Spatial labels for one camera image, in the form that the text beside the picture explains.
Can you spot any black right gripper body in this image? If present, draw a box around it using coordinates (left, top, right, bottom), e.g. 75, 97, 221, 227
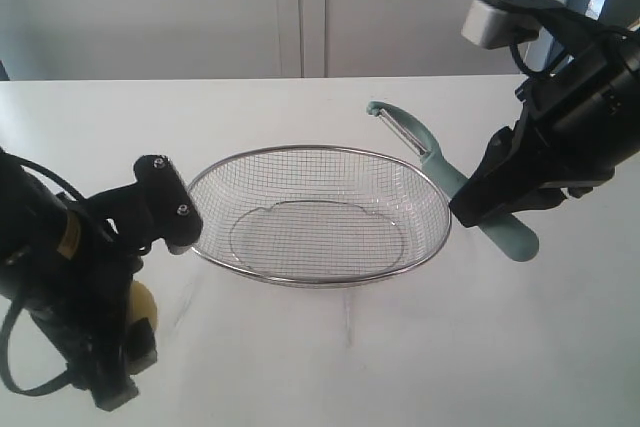
509, 8, 639, 197

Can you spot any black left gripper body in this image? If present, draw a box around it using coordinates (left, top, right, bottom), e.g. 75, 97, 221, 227
1, 152, 150, 347

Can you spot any yellow lemon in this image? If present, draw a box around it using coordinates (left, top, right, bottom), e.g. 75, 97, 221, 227
127, 280, 158, 332

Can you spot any teal handled peeler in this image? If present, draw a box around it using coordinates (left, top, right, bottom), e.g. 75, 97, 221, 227
367, 101, 539, 262

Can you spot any oval steel mesh basket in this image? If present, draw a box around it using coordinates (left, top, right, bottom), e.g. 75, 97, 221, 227
188, 145, 452, 288

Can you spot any black right camera cable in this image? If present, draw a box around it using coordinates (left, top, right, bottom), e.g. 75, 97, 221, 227
507, 21, 640, 79

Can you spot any black camera cable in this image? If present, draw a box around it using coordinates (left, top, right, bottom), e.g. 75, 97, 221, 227
507, 21, 640, 79
0, 154, 101, 395

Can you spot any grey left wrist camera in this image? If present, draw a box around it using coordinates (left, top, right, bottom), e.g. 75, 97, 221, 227
86, 155, 203, 255

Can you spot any black left camera cable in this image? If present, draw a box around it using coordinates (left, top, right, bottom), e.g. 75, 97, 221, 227
0, 154, 101, 395

